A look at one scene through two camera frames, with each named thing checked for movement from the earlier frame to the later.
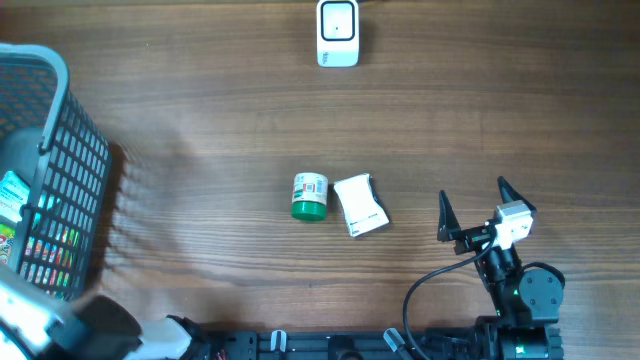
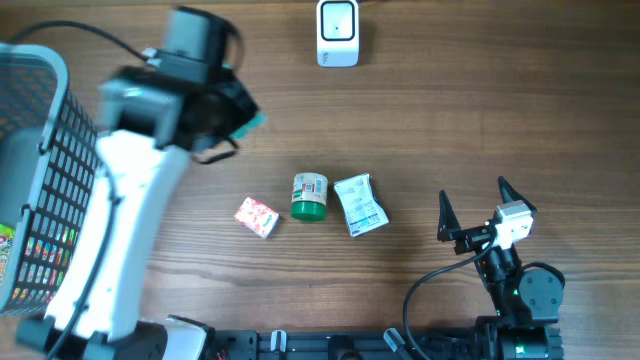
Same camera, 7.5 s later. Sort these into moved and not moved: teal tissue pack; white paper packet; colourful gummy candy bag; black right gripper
Moved: teal tissue pack
Not moved: black right gripper; white paper packet; colourful gummy candy bag
